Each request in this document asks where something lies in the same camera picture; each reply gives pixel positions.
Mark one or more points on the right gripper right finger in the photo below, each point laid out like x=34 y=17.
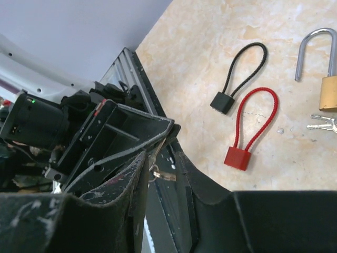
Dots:
x=215 y=219

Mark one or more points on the red cable lock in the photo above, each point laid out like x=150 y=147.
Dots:
x=249 y=130

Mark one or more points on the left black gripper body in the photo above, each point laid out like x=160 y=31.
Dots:
x=82 y=140

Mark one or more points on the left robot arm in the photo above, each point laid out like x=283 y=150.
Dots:
x=48 y=105

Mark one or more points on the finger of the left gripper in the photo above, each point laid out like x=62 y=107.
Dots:
x=126 y=133

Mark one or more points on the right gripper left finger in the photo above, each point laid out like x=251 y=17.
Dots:
x=108 y=218

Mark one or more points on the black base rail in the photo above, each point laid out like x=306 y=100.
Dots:
x=162 y=217

